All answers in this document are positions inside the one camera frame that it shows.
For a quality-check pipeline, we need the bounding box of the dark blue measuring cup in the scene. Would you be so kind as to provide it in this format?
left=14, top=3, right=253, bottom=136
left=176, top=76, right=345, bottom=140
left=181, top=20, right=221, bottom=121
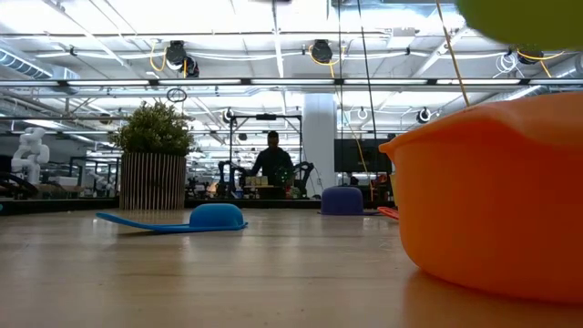
left=320, top=186, right=380, bottom=217

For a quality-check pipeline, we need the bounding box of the small medium blue measuring cup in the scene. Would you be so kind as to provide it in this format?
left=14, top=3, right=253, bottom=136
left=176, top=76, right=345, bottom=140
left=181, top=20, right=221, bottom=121
left=95, top=202, right=249, bottom=235

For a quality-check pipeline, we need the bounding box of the red measuring cup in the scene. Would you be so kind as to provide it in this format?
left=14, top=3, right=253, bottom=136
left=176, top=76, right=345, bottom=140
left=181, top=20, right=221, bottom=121
left=376, top=206, right=401, bottom=222

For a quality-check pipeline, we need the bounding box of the orange plastic basket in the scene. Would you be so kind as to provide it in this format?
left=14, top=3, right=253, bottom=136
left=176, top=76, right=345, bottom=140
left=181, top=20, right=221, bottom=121
left=378, top=90, right=583, bottom=305

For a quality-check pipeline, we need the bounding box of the green measuring cup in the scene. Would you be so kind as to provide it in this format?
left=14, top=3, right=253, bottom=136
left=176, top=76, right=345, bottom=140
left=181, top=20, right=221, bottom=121
left=455, top=0, right=583, bottom=52

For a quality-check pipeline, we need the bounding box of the person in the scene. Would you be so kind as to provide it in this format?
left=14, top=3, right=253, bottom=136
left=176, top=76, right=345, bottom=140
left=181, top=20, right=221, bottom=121
left=249, top=130, right=296, bottom=188

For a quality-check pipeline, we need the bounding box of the white building column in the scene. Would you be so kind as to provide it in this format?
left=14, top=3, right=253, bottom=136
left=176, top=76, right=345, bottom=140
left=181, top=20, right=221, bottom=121
left=302, top=93, right=339, bottom=198

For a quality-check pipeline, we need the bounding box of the black monitor screen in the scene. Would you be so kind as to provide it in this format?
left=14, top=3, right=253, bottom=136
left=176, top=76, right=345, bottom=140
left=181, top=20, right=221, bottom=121
left=333, top=138, right=394, bottom=174

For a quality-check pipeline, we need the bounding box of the long LED light bar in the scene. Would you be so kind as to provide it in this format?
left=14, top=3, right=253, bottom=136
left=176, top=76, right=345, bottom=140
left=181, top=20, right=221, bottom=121
left=0, top=77, right=583, bottom=88

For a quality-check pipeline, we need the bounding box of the potted plant in slatted pot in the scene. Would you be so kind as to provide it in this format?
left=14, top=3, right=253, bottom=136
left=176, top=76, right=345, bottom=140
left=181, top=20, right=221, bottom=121
left=108, top=100, right=196, bottom=212

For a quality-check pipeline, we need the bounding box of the white robot figure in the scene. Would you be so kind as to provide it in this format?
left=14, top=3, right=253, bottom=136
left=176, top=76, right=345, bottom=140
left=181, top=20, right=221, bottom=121
left=9, top=127, right=51, bottom=187

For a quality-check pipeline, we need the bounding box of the black background frame rig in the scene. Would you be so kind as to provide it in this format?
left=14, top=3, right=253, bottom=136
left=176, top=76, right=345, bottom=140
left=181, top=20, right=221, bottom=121
left=229, top=113, right=303, bottom=200

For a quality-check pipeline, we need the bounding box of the black hanging cable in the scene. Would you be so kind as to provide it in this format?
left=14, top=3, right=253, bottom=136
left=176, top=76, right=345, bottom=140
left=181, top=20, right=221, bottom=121
left=356, top=0, right=378, bottom=140

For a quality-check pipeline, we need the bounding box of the black hanging ring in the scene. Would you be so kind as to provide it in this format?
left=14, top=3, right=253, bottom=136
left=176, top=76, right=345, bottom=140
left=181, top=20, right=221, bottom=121
left=166, top=87, right=189, bottom=104

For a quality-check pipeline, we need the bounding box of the yellow hanging cable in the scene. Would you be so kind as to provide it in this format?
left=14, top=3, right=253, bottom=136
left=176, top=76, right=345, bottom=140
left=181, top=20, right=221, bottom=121
left=435, top=0, right=471, bottom=108

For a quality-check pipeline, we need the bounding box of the black aluminium table frame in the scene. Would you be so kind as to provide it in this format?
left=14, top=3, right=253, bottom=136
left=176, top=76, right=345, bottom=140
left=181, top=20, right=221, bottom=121
left=0, top=198, right=322, bottom=218

